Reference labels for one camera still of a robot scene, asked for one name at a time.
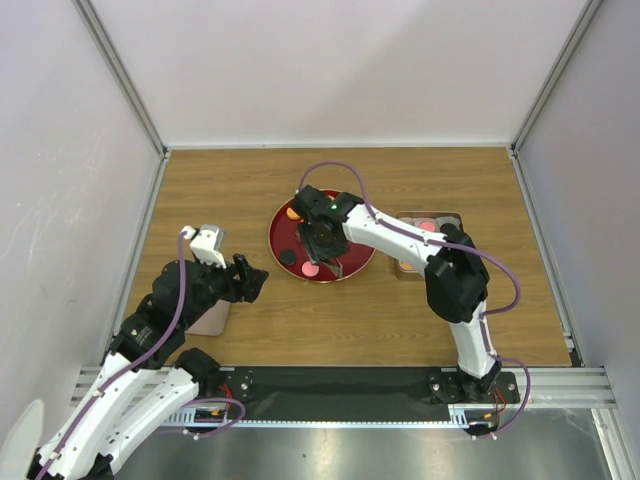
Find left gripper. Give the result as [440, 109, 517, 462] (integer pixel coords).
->
[179, 251, 268, 328]

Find gold tin lid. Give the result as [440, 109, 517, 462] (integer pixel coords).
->
[187, 300, 231, 337]

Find pink cookie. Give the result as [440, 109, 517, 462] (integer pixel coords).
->
[419, 219, 439, 232]
[301, 261, 320, 278]

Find steel serving tongs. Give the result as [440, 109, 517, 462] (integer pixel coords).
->
[311, 258, 346, 282]

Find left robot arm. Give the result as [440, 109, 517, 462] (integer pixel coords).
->
[26, 254, 269, 479]

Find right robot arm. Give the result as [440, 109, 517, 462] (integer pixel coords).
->
[291, 185, 501, 402]

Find round red tray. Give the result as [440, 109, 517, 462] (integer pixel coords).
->
[268, 199, 375, 283]

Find black sandwich cookie left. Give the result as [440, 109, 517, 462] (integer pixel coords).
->
[278, 249, 297, 266]

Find orange sandwich biscuit left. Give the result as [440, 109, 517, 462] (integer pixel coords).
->
[286, 208, 301, 221]

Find gold cookie tin box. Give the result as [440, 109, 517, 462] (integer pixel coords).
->
[393, 211, 463, 281]

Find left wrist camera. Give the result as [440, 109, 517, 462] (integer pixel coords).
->
[190, 224, 226, 268]

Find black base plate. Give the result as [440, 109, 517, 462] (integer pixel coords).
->
[221, 366, 521, 420]

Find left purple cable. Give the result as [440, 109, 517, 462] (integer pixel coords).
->
[32, 225, 248, 479]

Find grey cable duct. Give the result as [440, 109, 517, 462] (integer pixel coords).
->
[162, 405, 497, 431]

